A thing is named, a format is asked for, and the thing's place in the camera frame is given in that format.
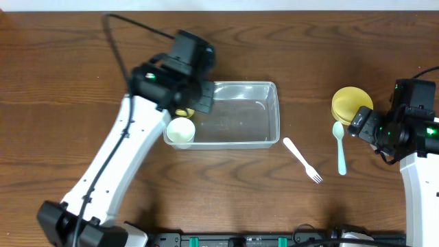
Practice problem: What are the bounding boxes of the clear plastic container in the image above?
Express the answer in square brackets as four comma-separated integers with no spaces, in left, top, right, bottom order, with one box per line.
[163,81,280,150]

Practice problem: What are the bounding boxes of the left black cable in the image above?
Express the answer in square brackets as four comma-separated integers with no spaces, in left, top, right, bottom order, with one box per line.
[70,12,176,247]

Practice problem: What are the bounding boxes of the white plastic fork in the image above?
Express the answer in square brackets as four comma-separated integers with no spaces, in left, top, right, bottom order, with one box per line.
[283,137,323,184]

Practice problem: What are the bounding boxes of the white plastic cup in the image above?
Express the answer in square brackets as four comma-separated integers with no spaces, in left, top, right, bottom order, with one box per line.
[166,117,195,143]

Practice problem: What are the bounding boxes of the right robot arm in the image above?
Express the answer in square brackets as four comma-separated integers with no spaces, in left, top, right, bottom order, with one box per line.
[347,78,438,246]

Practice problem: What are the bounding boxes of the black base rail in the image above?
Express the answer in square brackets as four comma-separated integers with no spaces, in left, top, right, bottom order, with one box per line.
[123,222,409,247]

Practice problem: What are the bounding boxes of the pale green plastic spoon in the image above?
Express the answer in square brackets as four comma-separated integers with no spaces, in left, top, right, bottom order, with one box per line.
[332,121,347,176]

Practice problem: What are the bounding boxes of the yellow plastic cup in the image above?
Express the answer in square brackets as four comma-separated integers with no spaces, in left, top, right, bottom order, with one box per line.
[175,108,195,118]

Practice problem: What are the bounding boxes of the yellow plastic bowl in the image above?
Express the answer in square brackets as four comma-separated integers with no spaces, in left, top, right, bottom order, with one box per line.
[331,86,373,126]

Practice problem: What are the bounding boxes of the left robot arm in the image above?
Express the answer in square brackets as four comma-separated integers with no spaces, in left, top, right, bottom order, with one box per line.
[37,30,215,246]

